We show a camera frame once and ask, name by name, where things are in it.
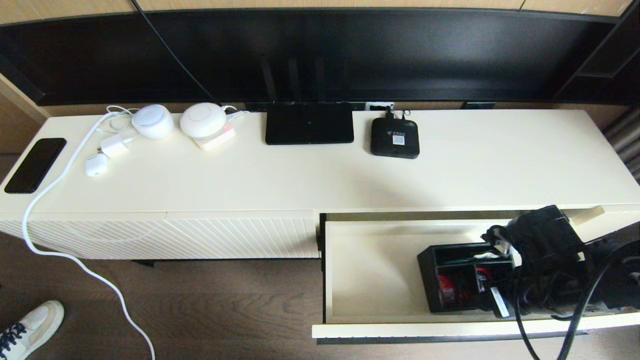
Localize cream square socket block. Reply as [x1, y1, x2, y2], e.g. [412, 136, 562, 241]
[192, 126, 236, 151]

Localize white charger adapter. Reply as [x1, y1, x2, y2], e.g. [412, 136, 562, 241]
[99, 132, 138, 160]

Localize white sneaker with dark laces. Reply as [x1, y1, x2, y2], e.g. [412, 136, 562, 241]
[0, 300, 65, 360]

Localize white earbuds case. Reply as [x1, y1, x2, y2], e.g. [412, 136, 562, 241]
[85, 153, 109, 177]

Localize black compartment organizer box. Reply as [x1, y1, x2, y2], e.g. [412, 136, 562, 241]
[417, 242, 521, 316]

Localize small white dome speaker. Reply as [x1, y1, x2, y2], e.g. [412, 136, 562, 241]
[132, 104, 175, 140]

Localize black flat television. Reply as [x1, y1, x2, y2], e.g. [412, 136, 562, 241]
[0, 7, 621, 108]

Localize grey curtain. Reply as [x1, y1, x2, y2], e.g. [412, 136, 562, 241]
[600, 105, 640, 183]

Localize cream TV cabinet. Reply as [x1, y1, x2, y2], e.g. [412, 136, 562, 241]
[0, 109, 640, 268]

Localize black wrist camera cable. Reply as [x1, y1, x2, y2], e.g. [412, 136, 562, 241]
[514, 245, 640, 360]

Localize black square set-top box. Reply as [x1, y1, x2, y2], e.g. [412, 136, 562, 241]
[370, 117, 420, 160]

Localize white round puck device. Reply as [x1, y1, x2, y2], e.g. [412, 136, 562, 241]
[179, 102, 228, 138]

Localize thin white charger cable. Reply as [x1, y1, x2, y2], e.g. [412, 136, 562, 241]
[97, 105, 141, 133]

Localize thin black hanging cable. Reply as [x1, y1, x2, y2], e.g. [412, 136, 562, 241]
[131, 0, 221, 105]

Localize thick white power cable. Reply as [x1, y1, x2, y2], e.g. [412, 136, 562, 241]
[21, 112, 157, 360]

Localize black router with antennas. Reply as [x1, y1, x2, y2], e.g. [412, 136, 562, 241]
[259, 56, 355, 146]

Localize black wall shelf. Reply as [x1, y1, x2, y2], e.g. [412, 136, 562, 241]
[552, 0, 640, 105]

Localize black smartphone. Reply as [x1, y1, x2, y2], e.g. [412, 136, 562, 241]
[4, 137, 68, 195]

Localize white plug with cable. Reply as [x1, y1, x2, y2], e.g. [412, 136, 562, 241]
[222, 105, 250, 122]

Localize cream drawer with black handle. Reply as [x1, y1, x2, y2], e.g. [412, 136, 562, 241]
[311, 209, 640, 346]

